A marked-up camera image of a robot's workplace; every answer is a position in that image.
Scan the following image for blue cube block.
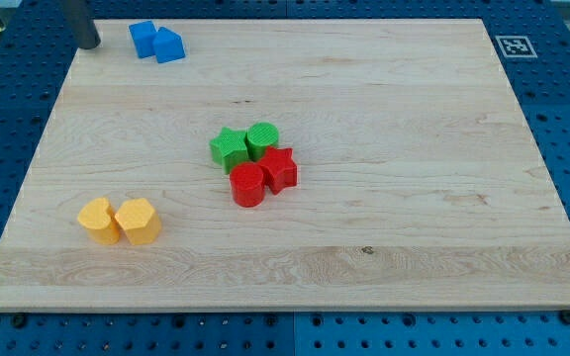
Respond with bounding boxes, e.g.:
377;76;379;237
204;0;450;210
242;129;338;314
129;20;157;58

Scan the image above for yellow heart block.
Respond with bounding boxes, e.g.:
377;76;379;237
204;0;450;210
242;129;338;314
77;197;120;245

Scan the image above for red star block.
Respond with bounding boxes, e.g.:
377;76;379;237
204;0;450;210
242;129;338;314
257;146;298;195

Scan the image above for wooden board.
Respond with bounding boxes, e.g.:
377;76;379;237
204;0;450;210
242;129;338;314
0;19;570;313

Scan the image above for red cylinder block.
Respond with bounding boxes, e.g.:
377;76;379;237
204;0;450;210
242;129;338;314
229;162;265;208

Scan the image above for green cylinder block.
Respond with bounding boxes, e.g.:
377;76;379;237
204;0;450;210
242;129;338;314
246;122;279;161

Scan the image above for green star block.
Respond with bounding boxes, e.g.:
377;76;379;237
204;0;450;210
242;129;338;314
210;127;249;175

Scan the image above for yellow hexagon block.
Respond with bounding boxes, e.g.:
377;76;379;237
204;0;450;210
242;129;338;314
115;198;161;245

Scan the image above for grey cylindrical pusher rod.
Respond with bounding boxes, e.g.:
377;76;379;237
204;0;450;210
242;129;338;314
59;0;101;49

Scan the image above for white fiducial marker tag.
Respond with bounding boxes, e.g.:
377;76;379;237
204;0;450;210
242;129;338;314
495;35;537;58

